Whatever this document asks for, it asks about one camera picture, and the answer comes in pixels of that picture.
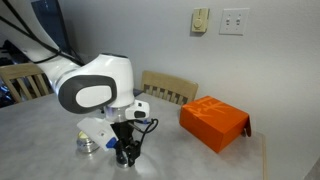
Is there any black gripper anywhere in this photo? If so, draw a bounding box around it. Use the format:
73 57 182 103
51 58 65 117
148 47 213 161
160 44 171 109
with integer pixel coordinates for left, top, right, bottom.
110 121 142 168

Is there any light wooden slat-back chair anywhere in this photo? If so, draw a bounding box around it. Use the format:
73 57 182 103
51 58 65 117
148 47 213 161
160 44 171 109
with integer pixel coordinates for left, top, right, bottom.
0 62 54 104
139 70 200 107

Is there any orange cardboard box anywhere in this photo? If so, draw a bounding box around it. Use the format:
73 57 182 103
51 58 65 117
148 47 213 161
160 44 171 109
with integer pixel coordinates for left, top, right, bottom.
179 95 253 154

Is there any dark monitor screen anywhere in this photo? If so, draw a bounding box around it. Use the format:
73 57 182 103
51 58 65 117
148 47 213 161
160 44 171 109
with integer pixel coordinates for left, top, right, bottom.
31 0 73 58

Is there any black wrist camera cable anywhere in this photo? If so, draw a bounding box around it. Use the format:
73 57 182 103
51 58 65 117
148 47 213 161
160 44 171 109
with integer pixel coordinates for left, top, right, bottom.
128 118 160 148

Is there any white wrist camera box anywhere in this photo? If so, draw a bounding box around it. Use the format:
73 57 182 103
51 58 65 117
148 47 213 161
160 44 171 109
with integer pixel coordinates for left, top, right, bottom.
76 116 119 153

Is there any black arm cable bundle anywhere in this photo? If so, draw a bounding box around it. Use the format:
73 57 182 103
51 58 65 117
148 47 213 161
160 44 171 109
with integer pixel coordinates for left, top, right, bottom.
0 0 86 67

